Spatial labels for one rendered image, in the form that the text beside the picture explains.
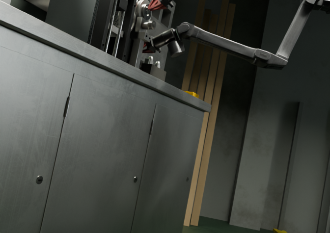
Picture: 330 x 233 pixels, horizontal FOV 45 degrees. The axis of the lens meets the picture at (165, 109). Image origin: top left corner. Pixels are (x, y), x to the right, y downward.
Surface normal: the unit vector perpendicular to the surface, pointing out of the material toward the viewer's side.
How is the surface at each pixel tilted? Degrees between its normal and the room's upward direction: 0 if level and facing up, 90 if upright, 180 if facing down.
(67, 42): 90
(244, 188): 90
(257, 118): 90
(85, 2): 90
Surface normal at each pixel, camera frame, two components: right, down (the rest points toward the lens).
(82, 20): -0.44, -0.15
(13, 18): 0.88, 0.14
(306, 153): -0.04, -0.09
